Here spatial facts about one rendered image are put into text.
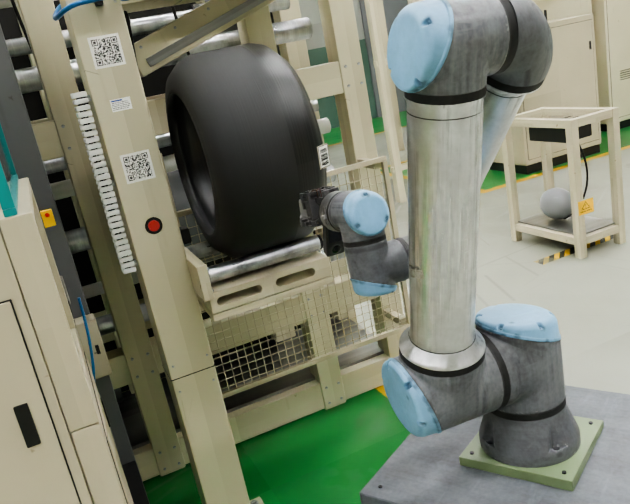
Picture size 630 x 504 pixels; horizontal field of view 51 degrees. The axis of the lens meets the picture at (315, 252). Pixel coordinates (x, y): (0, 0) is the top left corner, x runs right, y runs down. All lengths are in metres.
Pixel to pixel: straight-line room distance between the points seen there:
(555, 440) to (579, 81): 5.45
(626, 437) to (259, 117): 1.07
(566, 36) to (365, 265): 5.30
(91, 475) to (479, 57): 0.91
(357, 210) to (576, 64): 5.37
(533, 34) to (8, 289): 0.85
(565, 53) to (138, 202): 5.16
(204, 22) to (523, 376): 1.50
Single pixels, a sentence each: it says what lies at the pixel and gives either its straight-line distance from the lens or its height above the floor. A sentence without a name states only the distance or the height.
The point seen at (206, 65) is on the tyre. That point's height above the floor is 1.43.
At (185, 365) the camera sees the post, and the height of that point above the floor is 0.65.
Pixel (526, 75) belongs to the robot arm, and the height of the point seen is 1.33.
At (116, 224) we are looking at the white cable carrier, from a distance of 1.81.
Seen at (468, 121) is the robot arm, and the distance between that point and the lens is 0.97.
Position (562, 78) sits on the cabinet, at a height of 0.76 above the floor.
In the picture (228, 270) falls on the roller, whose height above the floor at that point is 0.90.
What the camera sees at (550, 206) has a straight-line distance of 4.31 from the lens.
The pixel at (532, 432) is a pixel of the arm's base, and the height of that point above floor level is 0.68.
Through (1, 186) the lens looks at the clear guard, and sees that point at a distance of 1.10.
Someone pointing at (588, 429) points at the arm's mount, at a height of 0.62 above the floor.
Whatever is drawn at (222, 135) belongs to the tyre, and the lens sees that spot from 1.65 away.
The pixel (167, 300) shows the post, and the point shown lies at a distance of 1.87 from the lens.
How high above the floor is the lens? 1.42
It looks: 17 degrees down
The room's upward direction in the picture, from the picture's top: 11 degrees counter-clockwise
